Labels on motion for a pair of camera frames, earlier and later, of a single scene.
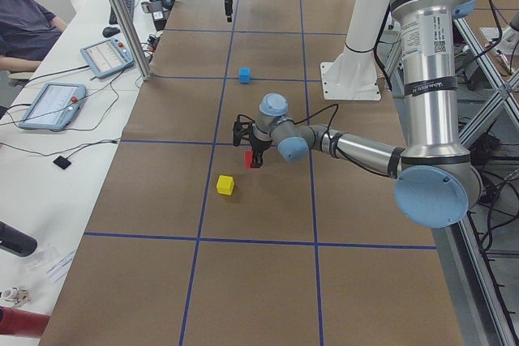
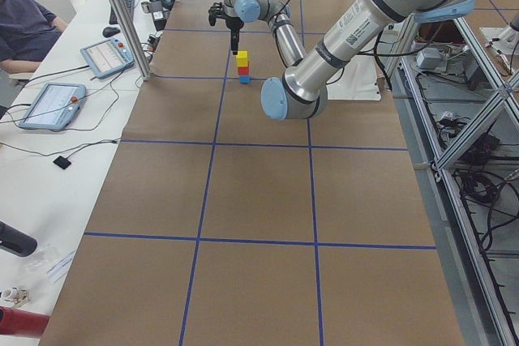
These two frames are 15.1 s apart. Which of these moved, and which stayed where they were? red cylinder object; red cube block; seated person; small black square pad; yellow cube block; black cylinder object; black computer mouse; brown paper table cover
Moved: yellow cube block; red cube block
Stayed: black computer mouse; seated person; small black square pad; black cylinder object; brown paper table cover; red cylinder object
